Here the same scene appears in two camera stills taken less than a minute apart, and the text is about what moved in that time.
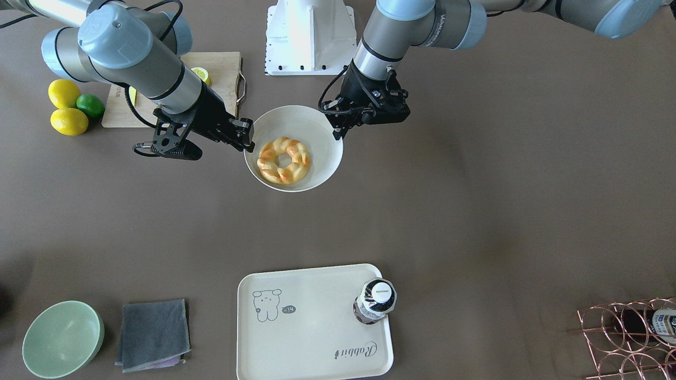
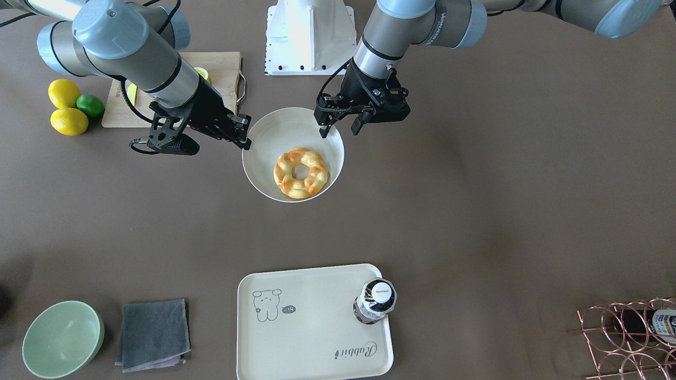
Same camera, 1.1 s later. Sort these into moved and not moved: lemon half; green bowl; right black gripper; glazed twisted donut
Moved: glazed twisted donut
Not moved: right black gripper; green bowl; lemon half
